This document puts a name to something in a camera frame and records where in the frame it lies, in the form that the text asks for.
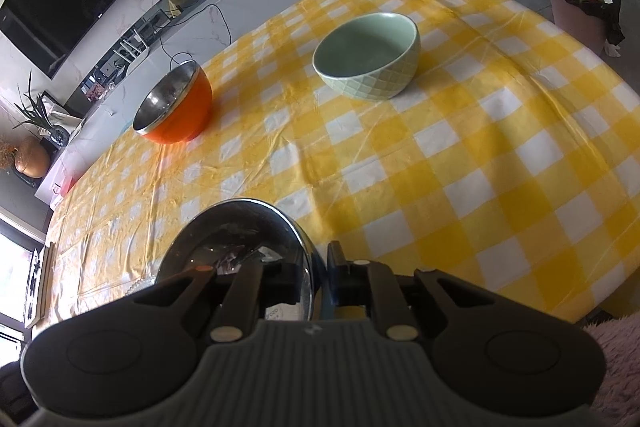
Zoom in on dried flowers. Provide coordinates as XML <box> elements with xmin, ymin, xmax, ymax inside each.
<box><xmin>0</xmin><ymin>138</ymin><xmax>20</xmax><ymax>172</ymax></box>

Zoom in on stack of books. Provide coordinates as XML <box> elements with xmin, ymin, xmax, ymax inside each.
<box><xmin>22</xmin><ymin>241</ymin><xmax>57</xmax><ymax>329</ymax></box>

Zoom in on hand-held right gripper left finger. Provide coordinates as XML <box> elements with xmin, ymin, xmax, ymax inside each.
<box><xmin>127</xmin><ymin>263</ymin><xmax>265</xmax><ymax>344</ymax></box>

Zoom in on green plant in glass vase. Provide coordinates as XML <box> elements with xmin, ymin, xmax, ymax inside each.
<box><xmin>13</xmin><ymin>71</ymin><xmax>72</xmax><ymax>146</ymax></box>

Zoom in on blue steel bowl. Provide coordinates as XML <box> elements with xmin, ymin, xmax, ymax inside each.
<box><xmin>156</xmin><ymin>198</ymin><xmax>328</xmax><ymax>324</ymax></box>

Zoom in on yellow checked tablecloth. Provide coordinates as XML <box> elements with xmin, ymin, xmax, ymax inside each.
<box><xmin>44</xmin><ymin>0</ymin><xmax>640</xmax><ymax>333</ymax></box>

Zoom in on black cable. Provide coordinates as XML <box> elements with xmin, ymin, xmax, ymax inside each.
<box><xmin>161</xmin><ymin>3</ymin><xmax>232</xmax><ymax>68</ymax></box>

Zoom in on pink bin with black bag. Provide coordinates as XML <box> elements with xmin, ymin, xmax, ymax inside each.
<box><xmin>527</xmin><ymin>0</ymin><xmax>626</xmax><ymax>58</ymax></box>

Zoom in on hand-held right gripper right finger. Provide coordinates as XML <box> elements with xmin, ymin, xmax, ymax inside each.
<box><xmin>327</xmin><ymin>242</ymin><xmax>501</xmax><ymax>341</ymax></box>

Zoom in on pink fluffy cloth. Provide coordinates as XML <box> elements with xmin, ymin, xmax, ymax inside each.
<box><xmin>582</xmin><ymin>314</ymin><xmax>640</xmax><ymax>427</ymax></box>

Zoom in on pink tissue box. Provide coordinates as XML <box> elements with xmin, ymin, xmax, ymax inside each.
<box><xmin>49</xmin><ymin>176</ymin><xmax>77</xmax><ymax>198</ymax></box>

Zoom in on orange steel bowl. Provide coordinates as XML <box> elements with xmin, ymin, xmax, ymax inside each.
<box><xmin>132</xmin><ymin>60</ymin><xmax>214</xmax><ymax>144</ymax></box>

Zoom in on green ceramic bowl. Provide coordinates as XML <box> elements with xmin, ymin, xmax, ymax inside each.
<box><xmin>312</xmin><ymin>12</ymin><xmax>421</xmax><ymax>100</ymax></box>

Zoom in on golden vase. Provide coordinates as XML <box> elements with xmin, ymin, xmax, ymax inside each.
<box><xmin>13</xmin><ymin>135</ymin><xmax>52</xmax><ymax>179</ymax></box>

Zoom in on white router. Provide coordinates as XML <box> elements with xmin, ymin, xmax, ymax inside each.
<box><xmin>116</xmin><ymin>38</ymin><xmax>152</xmax><ymax>65</ymax></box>

